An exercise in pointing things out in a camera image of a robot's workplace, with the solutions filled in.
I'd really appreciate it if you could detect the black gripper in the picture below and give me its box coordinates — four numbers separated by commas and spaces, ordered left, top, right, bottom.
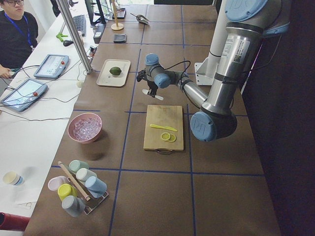
136, 69, 158, 97

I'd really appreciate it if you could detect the white spoon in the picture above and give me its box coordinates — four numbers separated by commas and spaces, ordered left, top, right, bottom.
142, 89, 164, 101

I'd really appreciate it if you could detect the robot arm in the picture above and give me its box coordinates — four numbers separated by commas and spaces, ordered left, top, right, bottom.
137, 0, 291, 142

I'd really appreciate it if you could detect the pink bowl with ice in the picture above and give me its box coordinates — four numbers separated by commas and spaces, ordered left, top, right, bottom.
67, 113, 102, 144

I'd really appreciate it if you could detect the wooden cutting board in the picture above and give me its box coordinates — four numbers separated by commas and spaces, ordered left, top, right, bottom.
143, 105, 184, 153

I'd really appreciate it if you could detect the yellow plastic knife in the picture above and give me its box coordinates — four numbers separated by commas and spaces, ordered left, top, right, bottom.
150, 124, 178, 132

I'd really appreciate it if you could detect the white tray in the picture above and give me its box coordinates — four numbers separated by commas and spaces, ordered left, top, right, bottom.
96, 59, 131, 87

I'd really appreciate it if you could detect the green avocado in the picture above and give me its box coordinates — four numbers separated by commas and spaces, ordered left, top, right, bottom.
109, 66, 122, 76

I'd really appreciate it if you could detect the lemon slice lower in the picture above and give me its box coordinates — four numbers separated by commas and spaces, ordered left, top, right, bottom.
167, 133, 177, 143

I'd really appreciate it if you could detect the grey folded cloth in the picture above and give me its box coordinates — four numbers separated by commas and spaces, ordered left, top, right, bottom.
113, 34, 127, 43

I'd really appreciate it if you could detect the wooden mug stand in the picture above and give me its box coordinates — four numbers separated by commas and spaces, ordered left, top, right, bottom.
111, 0, 124, 31

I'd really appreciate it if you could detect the steel scoop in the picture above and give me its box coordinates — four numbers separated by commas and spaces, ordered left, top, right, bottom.
130, 12, 150, 25

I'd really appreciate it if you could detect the black keyboard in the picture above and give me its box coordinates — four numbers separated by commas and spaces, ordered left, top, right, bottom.
72, 15, 86, 37

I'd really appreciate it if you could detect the teach pendant far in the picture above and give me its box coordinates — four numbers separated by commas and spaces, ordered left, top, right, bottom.
34, 54, 69, 80

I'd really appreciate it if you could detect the teach pendant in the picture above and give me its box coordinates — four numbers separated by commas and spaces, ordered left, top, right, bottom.
1, 79, 48, 112
34, 54, 69, 80

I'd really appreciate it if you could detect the green cup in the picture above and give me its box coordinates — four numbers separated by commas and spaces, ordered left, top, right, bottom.
68, 160, 90, 175

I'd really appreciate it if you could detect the white cup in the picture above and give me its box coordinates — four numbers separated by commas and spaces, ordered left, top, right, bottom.
76, 168, 97, 184

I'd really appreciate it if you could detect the blue cup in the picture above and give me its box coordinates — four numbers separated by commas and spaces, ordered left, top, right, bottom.
85, 176, 107, 198

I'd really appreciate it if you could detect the teach pendant near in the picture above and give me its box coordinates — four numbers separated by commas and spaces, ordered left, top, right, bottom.
1, 79, 48, 112

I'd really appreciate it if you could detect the yellow cup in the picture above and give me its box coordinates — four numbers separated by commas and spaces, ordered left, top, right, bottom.
57, 183, 77, 201

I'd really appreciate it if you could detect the pink cup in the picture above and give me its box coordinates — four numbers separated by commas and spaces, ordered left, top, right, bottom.
47, 176, 68, 191

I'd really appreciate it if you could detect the grey cup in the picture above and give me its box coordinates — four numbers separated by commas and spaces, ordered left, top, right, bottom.
62, 195, 85, 217

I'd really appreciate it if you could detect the person in black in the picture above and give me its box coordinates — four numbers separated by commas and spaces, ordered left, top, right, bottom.
0, 0, 38, 79

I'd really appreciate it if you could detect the paper cup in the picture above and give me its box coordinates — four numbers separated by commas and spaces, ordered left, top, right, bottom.
2, 171, 24, 186

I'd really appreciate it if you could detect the red object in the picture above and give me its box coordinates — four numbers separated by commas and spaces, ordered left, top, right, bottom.
0, 212, 30, 232

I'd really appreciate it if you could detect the white pillar mount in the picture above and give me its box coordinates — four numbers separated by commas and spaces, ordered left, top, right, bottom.
194, 0, 228, 86

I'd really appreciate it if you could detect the cup rack with wooden handle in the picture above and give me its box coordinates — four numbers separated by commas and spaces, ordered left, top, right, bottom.
58, 161, 109, 215

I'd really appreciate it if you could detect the aluminium frame post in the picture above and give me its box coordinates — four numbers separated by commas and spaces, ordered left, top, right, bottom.
56, 0, 93, 74

